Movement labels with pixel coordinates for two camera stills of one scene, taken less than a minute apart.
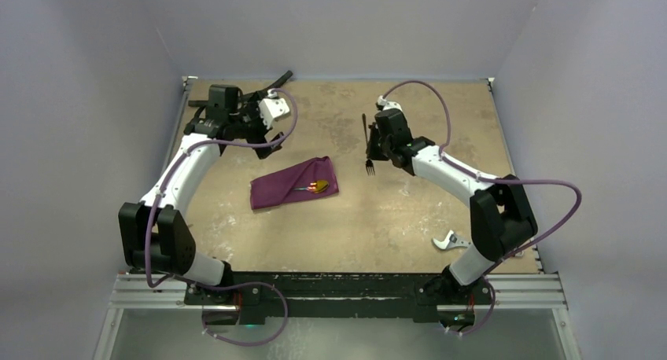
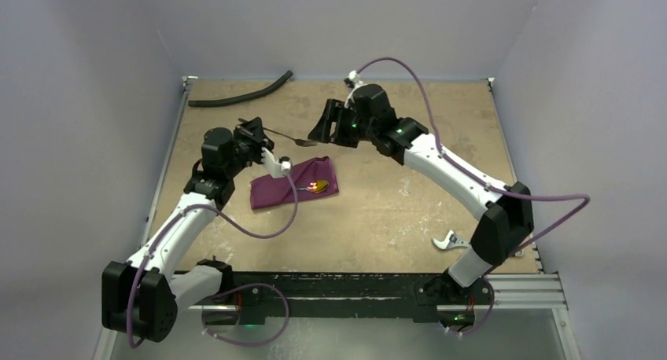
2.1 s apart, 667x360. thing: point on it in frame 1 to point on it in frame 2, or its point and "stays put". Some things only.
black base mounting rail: x=337 y=297 stays put
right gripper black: x=375 y=141 to x=337 y=122
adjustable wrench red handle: x=451 y=240 stays put
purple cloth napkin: x=276 y=189 stays put
